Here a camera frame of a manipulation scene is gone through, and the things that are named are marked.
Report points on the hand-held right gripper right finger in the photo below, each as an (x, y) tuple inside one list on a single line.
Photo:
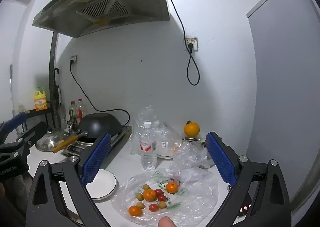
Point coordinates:
[(221, 159)]

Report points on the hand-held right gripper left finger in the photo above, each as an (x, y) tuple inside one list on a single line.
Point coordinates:
[(97, 159)]

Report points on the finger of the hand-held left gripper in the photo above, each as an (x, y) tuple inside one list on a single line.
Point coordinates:
[(16, 121), (33, 134)]

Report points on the white round plate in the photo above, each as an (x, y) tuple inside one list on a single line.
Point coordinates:
[(105, 184)]

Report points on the green printed plastic bag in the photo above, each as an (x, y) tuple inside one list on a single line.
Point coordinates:
[(200, 202)]

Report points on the small yellow round fruit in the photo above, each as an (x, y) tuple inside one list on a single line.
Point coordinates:
[(162, 204), (139, 196), (140, 205), (146, 187)]

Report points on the small tangerine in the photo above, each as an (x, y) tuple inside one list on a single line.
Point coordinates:
[(149, 194), (172, 187), (135, 211)]

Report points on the red cherry tomato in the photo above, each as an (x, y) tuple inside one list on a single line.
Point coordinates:
[(153, 207), (162, 197), (159, 192)]

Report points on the person's right hand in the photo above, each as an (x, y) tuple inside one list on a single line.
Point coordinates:
[(166, 222)]

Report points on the steel pot lid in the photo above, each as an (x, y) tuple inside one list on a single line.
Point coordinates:
[(47, 143)]

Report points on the black metal rack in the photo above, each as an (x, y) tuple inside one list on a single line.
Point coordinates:
[(37, 111)]

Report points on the yellow detergent bottle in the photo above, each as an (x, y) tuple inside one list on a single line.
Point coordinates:
[(40, 103)]

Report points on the crumpled clear plastic bag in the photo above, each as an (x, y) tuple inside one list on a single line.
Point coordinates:
[(190, 156)]

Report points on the steel induction cooker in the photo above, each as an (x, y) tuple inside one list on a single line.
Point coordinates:
[(120, 136)]

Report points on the large orange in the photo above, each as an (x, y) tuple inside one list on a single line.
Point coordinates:
[(192, 129)]

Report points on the clear oil bottle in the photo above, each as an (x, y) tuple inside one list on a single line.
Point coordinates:
[(72, 114)]

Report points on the black folded umbrella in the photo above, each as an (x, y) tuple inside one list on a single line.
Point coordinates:
[(57, 96)]

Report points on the red label sauce bottle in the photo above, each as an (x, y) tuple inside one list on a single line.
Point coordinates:
[(80, 111)]

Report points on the clear plastic water bottle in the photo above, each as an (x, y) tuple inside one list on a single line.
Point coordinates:
[(148, 151)]

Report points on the black smartphone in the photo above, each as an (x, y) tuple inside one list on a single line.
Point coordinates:
[(243, 208)]

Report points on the white bowl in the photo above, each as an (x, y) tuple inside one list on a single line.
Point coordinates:
[(165, 152)]

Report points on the grey door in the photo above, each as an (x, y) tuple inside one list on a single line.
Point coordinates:
[(287, 91)]

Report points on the small white wall socket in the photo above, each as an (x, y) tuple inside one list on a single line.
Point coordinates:
[(74, 58)]

